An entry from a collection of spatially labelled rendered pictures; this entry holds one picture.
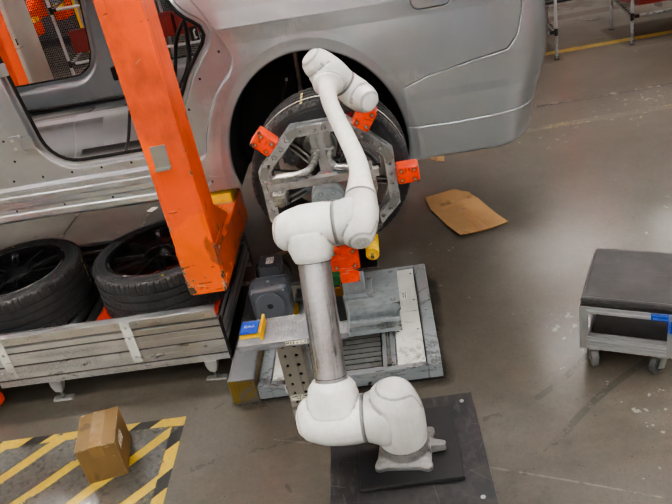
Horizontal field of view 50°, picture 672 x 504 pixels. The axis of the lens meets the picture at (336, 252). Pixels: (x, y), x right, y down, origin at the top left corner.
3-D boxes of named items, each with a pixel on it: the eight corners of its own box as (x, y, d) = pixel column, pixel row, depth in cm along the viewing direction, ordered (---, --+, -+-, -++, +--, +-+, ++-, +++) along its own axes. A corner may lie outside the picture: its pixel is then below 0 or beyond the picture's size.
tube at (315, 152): (321, 158, 282) (316, 132, 276) (319, 177, 265) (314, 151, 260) (277, 165, 283) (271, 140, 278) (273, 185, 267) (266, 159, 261)
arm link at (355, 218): (374, 181, 216) (330, 187, 218) (376, 228, 205) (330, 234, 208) (381, 209, 226) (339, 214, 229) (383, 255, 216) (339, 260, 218)
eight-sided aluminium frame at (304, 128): (405, 229, 303) (386, 106, 277) (406, 236, 297) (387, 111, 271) (279, 247, 309) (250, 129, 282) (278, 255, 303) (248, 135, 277)
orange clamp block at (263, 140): (279, 137, 285) (260, 124, 283) (277, 144, 278) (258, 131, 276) (270, 150, 288) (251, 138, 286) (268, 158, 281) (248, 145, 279)
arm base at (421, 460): (446, 471, 220) (443, 458, 217) (374, 472, 225) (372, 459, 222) (447, 428, 235) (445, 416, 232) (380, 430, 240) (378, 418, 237)
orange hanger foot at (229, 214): (249, 216, 356) (231, 152, 339) (234, 271, 310) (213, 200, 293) (216, 221, 357) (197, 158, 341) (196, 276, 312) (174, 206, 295)
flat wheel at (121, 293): (227, 242, 392) (216, 203, 380) (247, 301, 335) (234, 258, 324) (107, 276, 382) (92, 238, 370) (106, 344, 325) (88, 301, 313)
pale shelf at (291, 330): (349, 313, 284) (348, 306, 283) (349, 338, 270) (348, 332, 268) (244, 327, 289) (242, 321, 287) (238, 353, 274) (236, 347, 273)
